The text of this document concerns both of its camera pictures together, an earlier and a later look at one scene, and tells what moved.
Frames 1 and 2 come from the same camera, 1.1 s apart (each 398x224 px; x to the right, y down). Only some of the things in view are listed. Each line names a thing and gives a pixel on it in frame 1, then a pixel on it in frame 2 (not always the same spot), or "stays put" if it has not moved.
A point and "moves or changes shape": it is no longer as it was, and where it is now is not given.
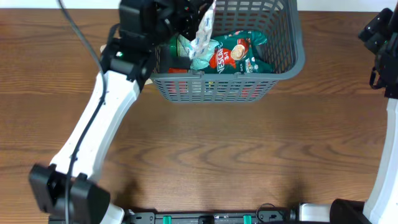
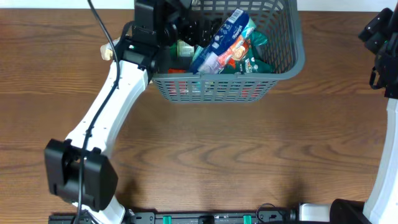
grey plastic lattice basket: (279, 20) stays put
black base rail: (154, 216) stays put
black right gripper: (374, 32) stays put
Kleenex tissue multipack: (199, 42) moves or changes shape
